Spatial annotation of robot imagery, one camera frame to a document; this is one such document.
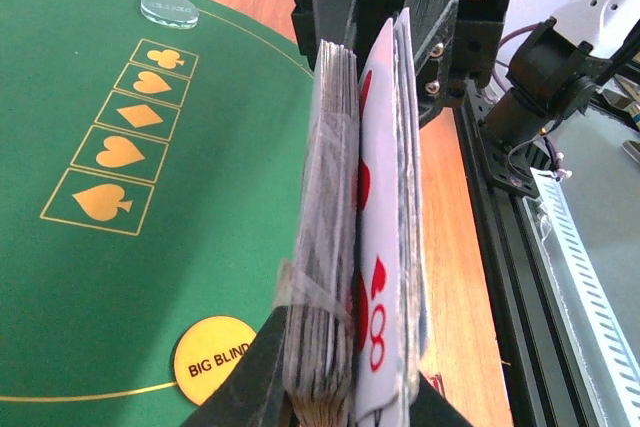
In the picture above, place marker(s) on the round green poker mat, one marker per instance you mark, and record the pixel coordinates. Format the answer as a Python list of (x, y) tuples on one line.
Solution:
[(149, 180)]

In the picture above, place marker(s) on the orange small blind button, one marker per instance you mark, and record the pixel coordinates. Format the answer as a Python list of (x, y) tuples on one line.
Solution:
[(207, 353)]

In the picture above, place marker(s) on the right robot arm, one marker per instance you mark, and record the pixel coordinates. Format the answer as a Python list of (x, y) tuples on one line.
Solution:
[(552, 74)]

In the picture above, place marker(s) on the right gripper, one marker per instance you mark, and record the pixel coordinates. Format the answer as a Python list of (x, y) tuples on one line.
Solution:
[(400, 12)]

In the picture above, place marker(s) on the split-off playing card stack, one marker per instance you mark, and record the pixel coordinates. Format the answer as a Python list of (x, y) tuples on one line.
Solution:
[(393, 315)]

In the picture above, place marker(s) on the light blue cable duct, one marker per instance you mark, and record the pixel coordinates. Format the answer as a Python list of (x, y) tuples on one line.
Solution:
[(606, 363)]

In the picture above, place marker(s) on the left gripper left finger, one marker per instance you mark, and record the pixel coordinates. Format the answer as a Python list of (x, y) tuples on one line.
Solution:
[(253, 394)]

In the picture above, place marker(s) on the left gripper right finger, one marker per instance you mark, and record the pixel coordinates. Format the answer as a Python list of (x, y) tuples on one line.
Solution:
[(431, 409)]

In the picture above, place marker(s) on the red black triangular all-in marker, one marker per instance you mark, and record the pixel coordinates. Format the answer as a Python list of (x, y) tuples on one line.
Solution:
[(436, 382)]

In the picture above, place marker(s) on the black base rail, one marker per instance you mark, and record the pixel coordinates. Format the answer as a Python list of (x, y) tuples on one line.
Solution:
[(543, 382)]

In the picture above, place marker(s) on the blue playing card deck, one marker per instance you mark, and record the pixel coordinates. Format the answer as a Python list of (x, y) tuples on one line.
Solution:
[(317, 283)]

